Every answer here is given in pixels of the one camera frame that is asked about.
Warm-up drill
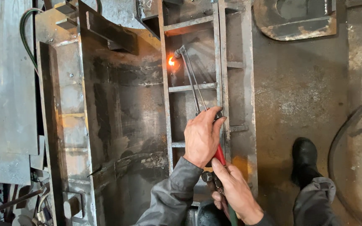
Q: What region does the steel ladder-like frame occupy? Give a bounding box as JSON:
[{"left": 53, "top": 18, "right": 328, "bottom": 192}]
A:
[{"left": 157, "top": 0, "right": 259, "bottom": 198}]

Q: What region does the person's black boot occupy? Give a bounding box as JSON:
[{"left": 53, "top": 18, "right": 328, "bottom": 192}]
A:
[{"left": 291, "top": 137, "right": 323, "bottom": 189}]

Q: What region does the person's right hand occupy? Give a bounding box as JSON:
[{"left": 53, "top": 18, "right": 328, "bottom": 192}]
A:
[{"left": 211, "top": 158, "right": 264, "bottom": 225}]

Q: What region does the green torch hose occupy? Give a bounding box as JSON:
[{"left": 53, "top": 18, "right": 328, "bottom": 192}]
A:
[{"left": 228, "top": 202, "right": 239, "bottom": 226}]

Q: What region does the heap of grey steel plates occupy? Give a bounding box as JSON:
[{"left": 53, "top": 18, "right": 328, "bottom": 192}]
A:
[{"left": 0, "top": 0, "right": 47, "bottom": 220}]

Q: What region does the curved rusty steel plate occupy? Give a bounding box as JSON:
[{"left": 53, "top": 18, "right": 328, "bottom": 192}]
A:
[{"left": 252, "top": 0, "right": 338, "bottom": 41}]

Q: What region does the person's left hand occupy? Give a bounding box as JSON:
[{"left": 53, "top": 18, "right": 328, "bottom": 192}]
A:
[{"left": 184, "top": 106, "right": 227, "bottom": 170}]

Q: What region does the person's grey trouser leg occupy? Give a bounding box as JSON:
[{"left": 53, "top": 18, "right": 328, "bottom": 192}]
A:
[{"left": 292, "top": 176, "right": 342, "bottom": 226}]

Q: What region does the red-handled gas cutting torch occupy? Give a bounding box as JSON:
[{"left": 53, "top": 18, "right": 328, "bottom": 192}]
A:
[{"left": 173, "top": 45, "right": 232, "bottom": 196}]

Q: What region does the large round steel ring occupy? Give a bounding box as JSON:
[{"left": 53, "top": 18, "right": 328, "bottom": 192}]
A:
[{"left": 328, "top": 90, "right": 362, "bottom": 226}]

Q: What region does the green gas hose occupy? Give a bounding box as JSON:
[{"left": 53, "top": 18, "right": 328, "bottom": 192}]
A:
[{"left": 19, "top": 8, "right": 44, "bottom": 76}]

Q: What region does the dark steel rod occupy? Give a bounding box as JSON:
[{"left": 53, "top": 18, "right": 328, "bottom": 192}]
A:
[{"left": 0, "top": 188, "right": 48, "bottom": 219}]

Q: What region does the rusty welded steel box section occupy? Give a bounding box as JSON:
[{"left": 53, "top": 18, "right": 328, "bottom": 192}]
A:
[{"left": 35, "top": 0, "right": 170, "bottom": 226}]

